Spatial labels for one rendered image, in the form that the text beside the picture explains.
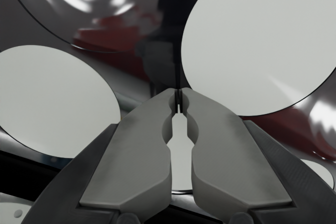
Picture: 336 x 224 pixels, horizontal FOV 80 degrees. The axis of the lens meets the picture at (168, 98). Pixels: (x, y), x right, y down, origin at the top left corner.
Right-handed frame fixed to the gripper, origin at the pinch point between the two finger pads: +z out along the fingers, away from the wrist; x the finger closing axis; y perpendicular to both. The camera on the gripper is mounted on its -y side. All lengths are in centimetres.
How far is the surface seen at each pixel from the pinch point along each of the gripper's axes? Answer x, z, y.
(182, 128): 0.2, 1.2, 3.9
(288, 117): 8.1, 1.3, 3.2
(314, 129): 10.4, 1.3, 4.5
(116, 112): -4.7, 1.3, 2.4
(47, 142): -11.0, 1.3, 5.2
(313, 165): 11.5, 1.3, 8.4
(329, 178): 13.5, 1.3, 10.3
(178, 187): -0.2, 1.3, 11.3
